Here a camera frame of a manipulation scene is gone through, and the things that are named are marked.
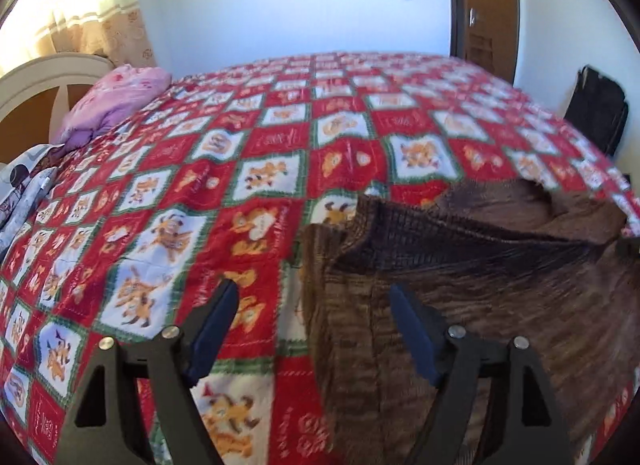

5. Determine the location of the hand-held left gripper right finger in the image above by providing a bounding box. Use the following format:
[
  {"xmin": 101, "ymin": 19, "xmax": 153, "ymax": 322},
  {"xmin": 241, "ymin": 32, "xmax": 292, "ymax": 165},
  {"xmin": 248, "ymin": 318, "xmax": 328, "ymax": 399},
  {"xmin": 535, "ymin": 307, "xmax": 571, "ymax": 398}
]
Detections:
[{"xmin": 390, "ymin": 284, "xmax": 573, "ymax": 465}]

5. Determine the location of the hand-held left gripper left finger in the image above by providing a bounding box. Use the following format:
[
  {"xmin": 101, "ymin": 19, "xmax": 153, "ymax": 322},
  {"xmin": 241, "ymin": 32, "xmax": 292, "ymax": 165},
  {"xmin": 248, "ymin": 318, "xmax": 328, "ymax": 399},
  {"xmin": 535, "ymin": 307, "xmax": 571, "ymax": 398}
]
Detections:
[{"xmin": 56, "ymin": 279, "xmax": 240, "ymax": 465}]

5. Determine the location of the brown knitted sweater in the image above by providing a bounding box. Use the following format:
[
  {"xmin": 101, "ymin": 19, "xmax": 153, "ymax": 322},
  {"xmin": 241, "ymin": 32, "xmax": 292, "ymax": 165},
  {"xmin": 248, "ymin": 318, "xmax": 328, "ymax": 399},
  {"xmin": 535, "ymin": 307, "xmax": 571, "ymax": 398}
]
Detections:
[{"xmin": 300, "ymin": 177, "xmax": 640, "ymax": 465}]

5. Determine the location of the black folding chair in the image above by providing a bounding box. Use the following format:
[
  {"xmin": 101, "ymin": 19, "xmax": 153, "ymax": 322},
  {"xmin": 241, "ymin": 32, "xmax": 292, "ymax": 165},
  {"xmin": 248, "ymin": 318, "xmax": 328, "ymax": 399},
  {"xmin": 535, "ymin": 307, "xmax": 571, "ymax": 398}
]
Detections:
[{"xmin": 565, "ymin": 65, "xmax": 630, "ymax": 158}]

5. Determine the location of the red checkered printed blanket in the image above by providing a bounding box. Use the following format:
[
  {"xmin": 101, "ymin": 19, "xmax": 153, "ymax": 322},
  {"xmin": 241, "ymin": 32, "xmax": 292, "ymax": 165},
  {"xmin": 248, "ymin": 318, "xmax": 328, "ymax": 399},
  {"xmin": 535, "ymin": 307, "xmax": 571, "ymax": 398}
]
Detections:
[{"xmin": 0, "ymin": 50, "xmax": 640, "ymax": 465}]

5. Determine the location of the grey patterned blanket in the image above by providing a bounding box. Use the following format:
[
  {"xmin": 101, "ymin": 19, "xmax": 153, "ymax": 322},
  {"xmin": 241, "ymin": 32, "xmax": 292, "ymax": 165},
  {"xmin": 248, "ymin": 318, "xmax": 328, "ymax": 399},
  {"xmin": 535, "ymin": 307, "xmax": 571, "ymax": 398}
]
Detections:
[{"xmin": 0, "ymin": 167, "xmax": 60, "ymax": 252}]

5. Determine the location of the patterned white pillow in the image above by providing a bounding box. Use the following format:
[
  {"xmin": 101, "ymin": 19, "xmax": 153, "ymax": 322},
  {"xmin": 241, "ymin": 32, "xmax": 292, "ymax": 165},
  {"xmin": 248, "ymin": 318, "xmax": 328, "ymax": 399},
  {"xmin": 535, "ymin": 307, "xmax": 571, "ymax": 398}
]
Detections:
[{"xmin": 0, "ymin": 144, "xmax": 66, "ymax": 218}]

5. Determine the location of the pink pillow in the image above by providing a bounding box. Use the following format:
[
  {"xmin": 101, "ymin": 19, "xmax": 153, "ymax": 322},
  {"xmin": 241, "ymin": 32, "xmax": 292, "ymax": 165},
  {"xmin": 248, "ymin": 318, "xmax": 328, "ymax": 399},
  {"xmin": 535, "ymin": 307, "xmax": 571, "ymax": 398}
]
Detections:
[{"xmin": 55, "ymin": 65, "xmax": 173, "ymax": 153}]

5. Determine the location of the brown wooden door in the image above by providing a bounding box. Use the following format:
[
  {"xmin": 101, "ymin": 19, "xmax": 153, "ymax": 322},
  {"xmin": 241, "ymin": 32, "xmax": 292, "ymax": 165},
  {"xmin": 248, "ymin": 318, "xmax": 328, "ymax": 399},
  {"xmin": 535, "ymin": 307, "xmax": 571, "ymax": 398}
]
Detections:
[{"xmin": 447, "ymin": 0, "xmax": 521, "ymax": 86}]

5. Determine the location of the cream and wood headboard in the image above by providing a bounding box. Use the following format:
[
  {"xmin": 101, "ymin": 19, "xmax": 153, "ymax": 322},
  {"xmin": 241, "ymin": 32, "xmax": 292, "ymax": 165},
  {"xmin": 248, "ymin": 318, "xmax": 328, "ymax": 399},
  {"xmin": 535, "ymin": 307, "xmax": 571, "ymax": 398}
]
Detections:
[{"xmin": 0, "ymin": 54, "xmax": 118, "ymax": 140}]

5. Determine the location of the beige patterned curtain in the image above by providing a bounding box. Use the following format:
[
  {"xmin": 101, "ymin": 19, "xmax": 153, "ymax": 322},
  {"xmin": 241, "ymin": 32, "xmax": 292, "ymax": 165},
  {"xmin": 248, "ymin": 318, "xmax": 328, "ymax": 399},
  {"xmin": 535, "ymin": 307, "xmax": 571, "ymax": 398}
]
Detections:
[{"xmin": 0, "ymin": 0, "xmax": 158, "ymax": 68}]

